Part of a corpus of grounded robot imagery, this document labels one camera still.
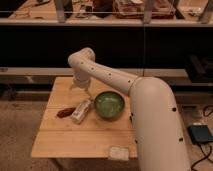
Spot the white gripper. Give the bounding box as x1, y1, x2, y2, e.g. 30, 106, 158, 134
69, 76, 93, 99

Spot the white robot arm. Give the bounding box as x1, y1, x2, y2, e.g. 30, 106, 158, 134
68, 48, 191, 171

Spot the white label tag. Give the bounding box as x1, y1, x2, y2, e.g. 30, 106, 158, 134
109, 147, 129, 161

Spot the green bowl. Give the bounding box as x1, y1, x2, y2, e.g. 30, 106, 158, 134
94, 91, 125, 119

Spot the brown sausage-shaped object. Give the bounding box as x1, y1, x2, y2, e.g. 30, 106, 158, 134
57, 108, 75, 118

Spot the black cable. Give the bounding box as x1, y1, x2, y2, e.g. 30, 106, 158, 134
188, 104, 213, 171

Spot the white plastic bottle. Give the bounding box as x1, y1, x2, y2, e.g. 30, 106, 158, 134
71, 99, 92, 124

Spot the black foot pedal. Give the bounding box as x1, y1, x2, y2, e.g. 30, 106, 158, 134
187, 125, 213, 144

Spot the black shelf unit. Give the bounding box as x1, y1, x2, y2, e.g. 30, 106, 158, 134
0, 0, 213, 82

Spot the wooden table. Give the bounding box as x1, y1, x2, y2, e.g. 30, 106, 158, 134
31, 77, 137, 158

